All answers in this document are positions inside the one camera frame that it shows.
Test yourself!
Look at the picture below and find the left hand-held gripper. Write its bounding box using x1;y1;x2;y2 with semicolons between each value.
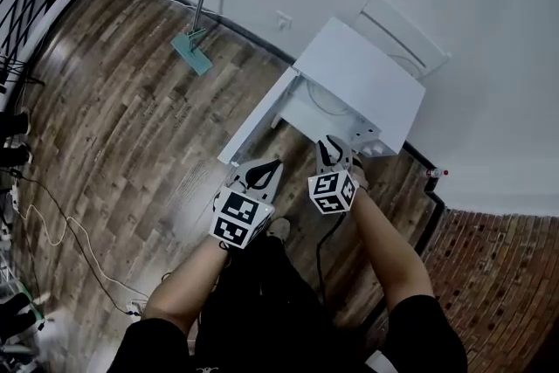
208;158;285;251

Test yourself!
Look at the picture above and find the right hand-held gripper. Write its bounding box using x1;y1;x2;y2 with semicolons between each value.
307;135;361;217

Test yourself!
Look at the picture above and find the white microwave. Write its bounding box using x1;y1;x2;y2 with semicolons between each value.
217;16;427;166

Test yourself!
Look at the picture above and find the person's right forearm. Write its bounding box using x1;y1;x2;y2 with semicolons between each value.
348;186;437;321

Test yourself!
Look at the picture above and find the person's left forearm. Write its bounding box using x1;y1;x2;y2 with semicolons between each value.
142;238;233;335

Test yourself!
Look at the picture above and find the person's left beige shoe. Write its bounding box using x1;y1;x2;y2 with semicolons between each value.
266;217;292;240

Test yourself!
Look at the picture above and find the person's black clothing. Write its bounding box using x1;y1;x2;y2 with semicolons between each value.
107;230;469;373

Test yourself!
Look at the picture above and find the teal flat mop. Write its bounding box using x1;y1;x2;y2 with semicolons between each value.
169;0;236;77

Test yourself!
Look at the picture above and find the white power strip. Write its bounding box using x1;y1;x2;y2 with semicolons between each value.
125;300;148;321

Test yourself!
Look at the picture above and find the black shoe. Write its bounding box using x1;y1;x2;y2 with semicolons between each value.
0;142;34;166
0;107;32;137

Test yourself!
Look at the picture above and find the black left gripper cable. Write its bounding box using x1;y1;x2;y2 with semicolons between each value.
217;238;233;268

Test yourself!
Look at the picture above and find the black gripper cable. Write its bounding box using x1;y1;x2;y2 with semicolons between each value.
217;238;233;268
315;211;347;307

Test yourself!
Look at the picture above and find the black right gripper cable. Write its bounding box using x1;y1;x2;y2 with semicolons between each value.
315;211;347;307

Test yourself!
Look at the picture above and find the white cable at wall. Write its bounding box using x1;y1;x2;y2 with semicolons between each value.
155;0;224;17

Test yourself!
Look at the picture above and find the long white floor cable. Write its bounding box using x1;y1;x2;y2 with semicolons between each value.
15;203;148;307

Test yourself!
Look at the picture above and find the long black floor cable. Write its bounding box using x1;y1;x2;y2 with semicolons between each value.
0;168;135;316

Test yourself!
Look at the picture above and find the green black strap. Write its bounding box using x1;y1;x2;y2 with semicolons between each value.
19;283;47;331

